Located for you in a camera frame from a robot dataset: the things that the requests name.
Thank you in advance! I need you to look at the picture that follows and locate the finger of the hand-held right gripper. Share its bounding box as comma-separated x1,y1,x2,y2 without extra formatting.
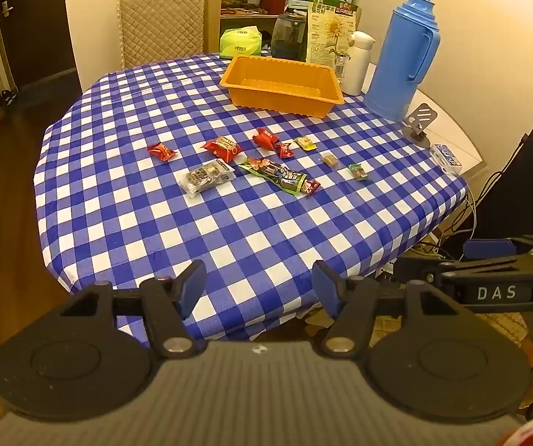
394,255,533,289
462,238,533,261

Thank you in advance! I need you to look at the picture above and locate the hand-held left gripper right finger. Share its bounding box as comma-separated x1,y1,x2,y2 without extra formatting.
312,260,457,358

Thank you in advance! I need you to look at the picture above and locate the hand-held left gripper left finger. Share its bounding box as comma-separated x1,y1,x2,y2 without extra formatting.
59,260,208,359

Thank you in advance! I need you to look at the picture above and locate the clear dark snack packet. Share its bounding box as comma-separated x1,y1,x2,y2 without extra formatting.
176,159,236,196

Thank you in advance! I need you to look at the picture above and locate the long green snack packet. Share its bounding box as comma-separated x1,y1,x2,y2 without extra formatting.
237,157,322,196

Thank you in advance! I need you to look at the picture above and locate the plain red snack packet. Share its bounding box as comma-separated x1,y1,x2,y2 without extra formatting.
252,127,280,149
147,143,177,162

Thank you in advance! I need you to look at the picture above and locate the red snack packet white label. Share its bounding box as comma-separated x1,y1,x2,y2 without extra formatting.
201,136,244,162

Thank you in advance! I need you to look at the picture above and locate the orange plastic tray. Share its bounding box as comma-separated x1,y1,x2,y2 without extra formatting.
219,55,345,119

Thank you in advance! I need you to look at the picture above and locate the beige quilted seat cushion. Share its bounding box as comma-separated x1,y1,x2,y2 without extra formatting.
473,311,529,349

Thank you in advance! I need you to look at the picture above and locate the blue checkered tablecloth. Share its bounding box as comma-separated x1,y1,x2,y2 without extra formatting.
33,53,472,349

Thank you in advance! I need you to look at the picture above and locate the small blue white box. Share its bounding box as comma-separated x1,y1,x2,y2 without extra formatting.
430,144,462,172

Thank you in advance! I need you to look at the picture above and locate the grey phone stand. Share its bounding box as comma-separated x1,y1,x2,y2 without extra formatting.
402,102,438,144

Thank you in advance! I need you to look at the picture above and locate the white drink bottle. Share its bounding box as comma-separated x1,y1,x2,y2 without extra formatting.
339,31,376,96

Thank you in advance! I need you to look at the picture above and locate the blue thermos jug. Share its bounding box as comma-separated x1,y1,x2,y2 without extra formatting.
364,0,441,122

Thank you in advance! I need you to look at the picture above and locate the green tissue pack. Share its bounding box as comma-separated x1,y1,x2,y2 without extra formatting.
220,27,262,59

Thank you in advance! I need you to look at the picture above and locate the dark glass jar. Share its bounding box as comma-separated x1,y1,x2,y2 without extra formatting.
271,9,309,62

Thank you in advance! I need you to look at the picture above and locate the green sunflower seed bag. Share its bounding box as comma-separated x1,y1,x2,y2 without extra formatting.
306,0,360,75

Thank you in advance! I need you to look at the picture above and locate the beige quilted chair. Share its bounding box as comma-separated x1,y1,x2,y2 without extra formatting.
117,0,207,70

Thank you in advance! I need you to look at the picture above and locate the wooden shelf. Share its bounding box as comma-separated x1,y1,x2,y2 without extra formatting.
204,0,295,54

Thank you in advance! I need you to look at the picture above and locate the dark wooden door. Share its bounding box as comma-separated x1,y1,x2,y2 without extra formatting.
0,0,78,98

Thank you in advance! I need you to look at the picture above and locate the black cable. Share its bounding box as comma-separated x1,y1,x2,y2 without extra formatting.
452,135,529,235

